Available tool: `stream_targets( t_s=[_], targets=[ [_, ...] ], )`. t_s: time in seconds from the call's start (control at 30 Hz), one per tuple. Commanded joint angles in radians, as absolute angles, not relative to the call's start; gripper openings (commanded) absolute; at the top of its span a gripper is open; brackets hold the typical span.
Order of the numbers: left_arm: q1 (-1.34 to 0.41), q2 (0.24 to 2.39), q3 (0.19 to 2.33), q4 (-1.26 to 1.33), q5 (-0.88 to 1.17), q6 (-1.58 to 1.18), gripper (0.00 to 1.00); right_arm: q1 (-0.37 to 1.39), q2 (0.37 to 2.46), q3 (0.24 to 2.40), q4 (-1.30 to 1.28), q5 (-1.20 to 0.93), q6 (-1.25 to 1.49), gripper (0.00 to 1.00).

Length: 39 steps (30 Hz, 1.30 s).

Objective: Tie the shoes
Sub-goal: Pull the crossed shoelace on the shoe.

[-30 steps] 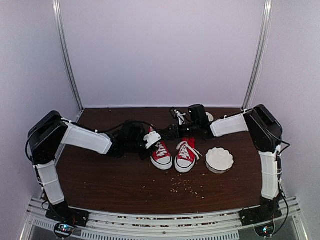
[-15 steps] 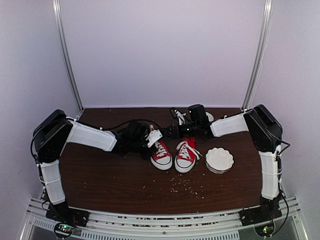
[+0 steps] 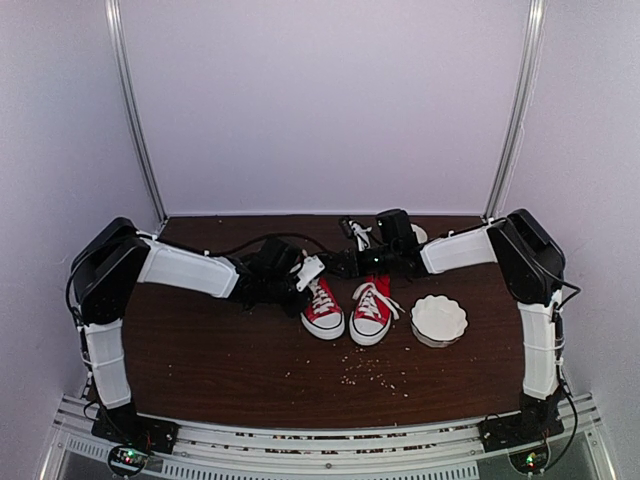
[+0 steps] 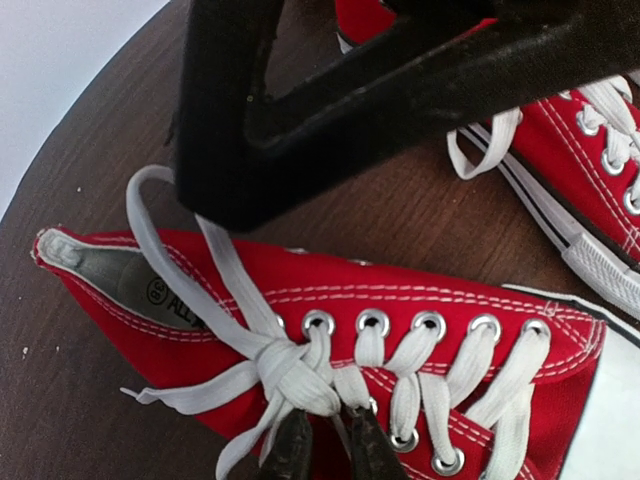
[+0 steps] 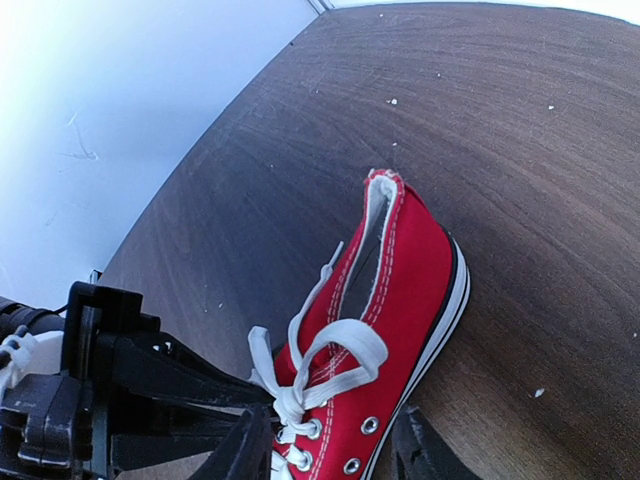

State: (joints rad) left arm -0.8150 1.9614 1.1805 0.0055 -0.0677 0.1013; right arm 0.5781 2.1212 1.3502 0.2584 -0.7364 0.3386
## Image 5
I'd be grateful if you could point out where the left aluminium corner post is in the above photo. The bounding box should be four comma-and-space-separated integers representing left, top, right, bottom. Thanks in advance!
307, 0, 335, 14

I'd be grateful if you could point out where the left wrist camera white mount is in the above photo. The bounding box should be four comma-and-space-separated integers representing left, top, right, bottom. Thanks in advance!
0, 294, 96, 471

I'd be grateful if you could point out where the red canvas sneaker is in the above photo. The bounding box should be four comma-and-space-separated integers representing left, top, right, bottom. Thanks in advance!
248, 170, 470, 479

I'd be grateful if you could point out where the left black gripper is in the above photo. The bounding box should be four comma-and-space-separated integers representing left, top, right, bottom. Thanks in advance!
61, 282, 271, 479

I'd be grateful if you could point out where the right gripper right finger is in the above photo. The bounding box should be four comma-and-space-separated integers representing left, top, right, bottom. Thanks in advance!
392, 405, 480, 480

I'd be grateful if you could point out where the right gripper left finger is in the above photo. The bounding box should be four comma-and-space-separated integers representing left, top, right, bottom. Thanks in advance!
189, 406, 273, 480

